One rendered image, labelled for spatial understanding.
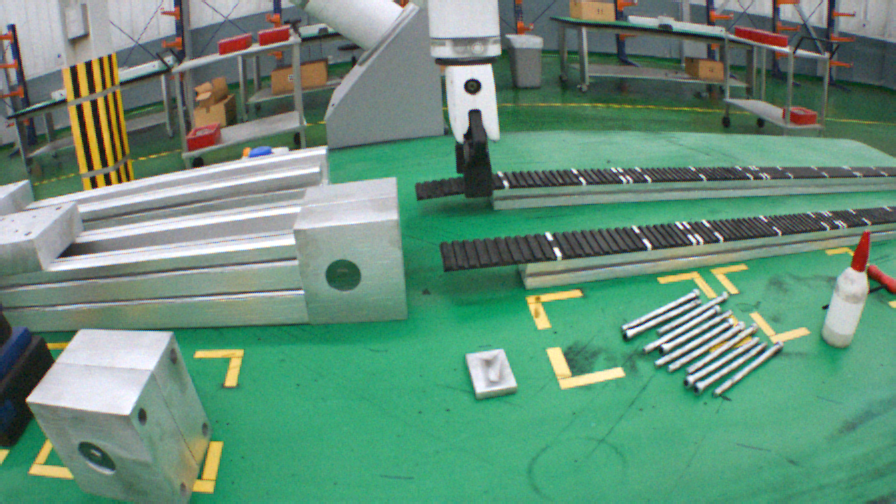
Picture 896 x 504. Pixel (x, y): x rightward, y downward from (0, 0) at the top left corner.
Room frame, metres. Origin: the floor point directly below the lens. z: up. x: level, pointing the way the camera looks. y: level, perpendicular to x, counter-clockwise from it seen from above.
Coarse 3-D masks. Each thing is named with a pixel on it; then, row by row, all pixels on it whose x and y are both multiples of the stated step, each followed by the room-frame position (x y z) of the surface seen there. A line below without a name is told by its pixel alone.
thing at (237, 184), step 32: (256, 160) 0.70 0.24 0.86; (288, 160) 0.69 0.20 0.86; (320, 160) 0.70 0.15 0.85; (96, 192) 0.67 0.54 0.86; (128, 192) 0.67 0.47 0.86; (160, 192) 0.62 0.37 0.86; (192, 192) 0.61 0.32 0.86; (224, 192) 0.62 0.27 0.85; (256, 192) 0.63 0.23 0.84; (288, 192) 0.62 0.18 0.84; (96, 224) 0.60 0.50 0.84; (128, 224) 0.60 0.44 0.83
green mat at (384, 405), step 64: (832, 256) 0.48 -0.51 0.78; (448, 320) 0.44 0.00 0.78; (512, 320) 0.43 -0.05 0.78; (576, 320) 0.42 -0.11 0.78; (768, 320) 0.37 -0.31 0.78; (256, 384) 0.34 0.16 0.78; (320, 384) 0.35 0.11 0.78; (384, 384) 0.35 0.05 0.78; (448, 384) 0.35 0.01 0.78; (640, 384) 0.32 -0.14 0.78; (768, 384) 0.28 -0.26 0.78; (832, 384) 0.26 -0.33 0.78; (0, 448) 0.22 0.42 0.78; (256, 448) 0.27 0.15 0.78; (320, 448) 0.27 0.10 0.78; (384, 448) 0.27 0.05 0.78; (448, 448) 0.27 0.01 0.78; (512, 448) 0.27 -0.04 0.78; (576, 448) 0.26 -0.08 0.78; (640, 448) 0.25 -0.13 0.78; (704, 448) 0.23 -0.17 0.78; (768, 448) 0.21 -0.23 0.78; (832, 448) 0.19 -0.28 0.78
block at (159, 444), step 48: (96, 336) 0.27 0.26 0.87; (144, 336) 0.27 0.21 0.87; (48, 384) 0.21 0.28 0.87; (96, 384) 0.22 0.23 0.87; (144, 384) 0.22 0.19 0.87; (192, 384) 0.28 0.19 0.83; (48, 432) 0.19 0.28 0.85; (96, 432) 0.19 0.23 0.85; (144, 432) 0.20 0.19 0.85; (192, 432) 0.25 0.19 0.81; (96, 480) 0.19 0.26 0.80; (144, 480) 0.19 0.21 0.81; (192, 480) 0.22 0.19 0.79
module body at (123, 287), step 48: (96, 240) 0.49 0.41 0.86; (144, 240) 0.49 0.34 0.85; (192, 240) 0.50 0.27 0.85; (240, 240) 0.44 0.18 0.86; (288, 240) 0.44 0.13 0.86; (0, 288) 0.42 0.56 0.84; (48, 288) 0.41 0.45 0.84; (96, 288) 0.42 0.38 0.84; (144, 288) 0.42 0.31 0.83; (192, 288) 0.43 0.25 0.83; (240, 288) 0.43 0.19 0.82; (288, 288) 0.44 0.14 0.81
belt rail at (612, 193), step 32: (512, 192) 0.67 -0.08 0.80; (544, 192) 0.67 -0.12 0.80; (576, 192) 0.68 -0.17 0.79; (608, 192) 0.68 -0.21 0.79; (640, 192) 0.69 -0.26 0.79; (672, 192) 0.68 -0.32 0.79; (704, 192) 0.69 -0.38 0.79; (736, 192) 0.69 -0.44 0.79; (768, 192) 0.70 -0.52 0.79; (800, 192) 0.70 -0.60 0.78; (832, 192) 0.71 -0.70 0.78
